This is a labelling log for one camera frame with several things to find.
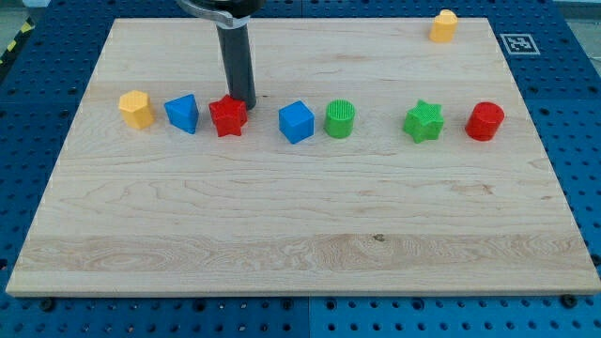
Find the yellow heart block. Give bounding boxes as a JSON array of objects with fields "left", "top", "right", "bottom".
[{"left": 429, "top": 9, "right": 458, "bottom": 43}]

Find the blue triangle block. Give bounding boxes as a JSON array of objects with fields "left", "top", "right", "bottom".
[{"left": 163, "top": 94, "right": 200, "bottom": 134}]

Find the yellow hexagon block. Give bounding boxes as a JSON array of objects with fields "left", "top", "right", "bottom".
[{"left": 118, "top": 90, "right": 155, "bottom": 130}]

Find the green cylinder block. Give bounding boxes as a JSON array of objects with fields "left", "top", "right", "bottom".
[{"left": 324, "top": 100, "right": 356, "bottom": 139}]

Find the blue cube block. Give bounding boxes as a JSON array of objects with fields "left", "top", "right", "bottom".
[{"left": 278, "top": 100, "right": 315, "bottom": 144}]

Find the black tool mount with clamp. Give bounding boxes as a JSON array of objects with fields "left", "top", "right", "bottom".
[{"left": 176, "top": 0, "right": 266, "bottom": 28}]

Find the red star block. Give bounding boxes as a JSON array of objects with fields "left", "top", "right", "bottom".
[{"left": 208, "top": 95, "right": 248, "bottom": 137}]

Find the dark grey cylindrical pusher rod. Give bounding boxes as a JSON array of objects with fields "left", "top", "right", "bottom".
[{"left": 217, "top": 25, "right": 256, "bottom": 110}]

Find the red cylinder block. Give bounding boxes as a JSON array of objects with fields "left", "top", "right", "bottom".
[{"left": 465, "top": 101, "right": 505, "bottom": 142}]

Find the light wooden board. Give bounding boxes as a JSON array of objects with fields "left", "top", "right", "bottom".
[{"left": 7, "top": 18, "right": 600, "bottom": 298}]

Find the white fiducial marker tag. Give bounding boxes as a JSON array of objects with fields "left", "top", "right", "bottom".
[{"left": 500, "top": 33, "right": 540, "bottom": 55}]

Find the green star block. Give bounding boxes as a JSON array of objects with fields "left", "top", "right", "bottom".
[{"left": 403, "top": 100, "right": 444, "bottom": 144}]

